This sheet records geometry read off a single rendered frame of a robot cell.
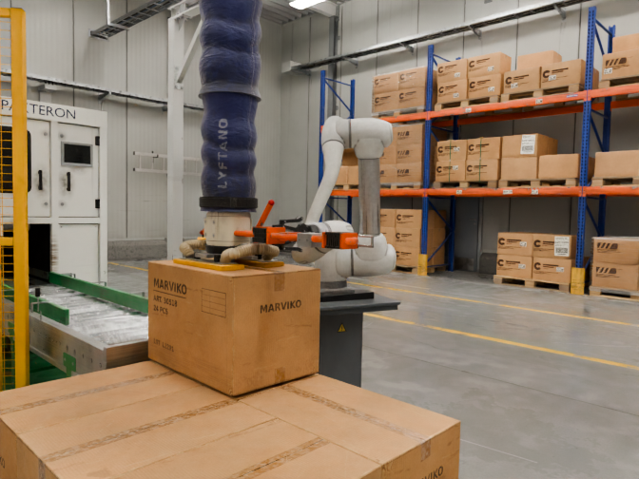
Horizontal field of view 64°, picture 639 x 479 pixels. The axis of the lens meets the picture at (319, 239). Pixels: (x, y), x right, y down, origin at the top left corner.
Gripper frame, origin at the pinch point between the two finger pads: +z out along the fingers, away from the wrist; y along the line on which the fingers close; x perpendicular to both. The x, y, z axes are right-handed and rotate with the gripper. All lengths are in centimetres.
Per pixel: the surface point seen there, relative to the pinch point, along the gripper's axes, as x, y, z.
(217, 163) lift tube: 21.8, -25.5, 8.5
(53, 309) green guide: 152, 47, 22
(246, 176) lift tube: 16.6, -21.4, -1.1
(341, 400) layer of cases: -28, 54, -7
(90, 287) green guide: 216, 47, -23
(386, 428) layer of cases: -52, 54, 0
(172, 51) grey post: 346, -167, -160
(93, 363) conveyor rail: 75, 57, 33
